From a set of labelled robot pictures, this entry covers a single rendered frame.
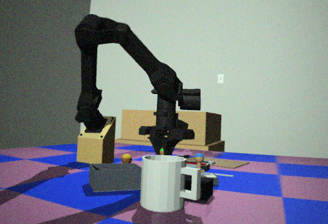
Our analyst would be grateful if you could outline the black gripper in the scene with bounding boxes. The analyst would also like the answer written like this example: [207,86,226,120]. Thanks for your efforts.
[138,109,195,155]

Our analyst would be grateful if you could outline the yellow-orange ball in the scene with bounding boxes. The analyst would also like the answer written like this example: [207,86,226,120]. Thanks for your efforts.
[122,154,132,163]

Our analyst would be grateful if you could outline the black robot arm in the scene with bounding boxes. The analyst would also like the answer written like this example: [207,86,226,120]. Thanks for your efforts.
[75,14,201,133]

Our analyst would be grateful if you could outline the white mug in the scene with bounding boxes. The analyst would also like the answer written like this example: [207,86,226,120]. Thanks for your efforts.
[140,155,201,212]

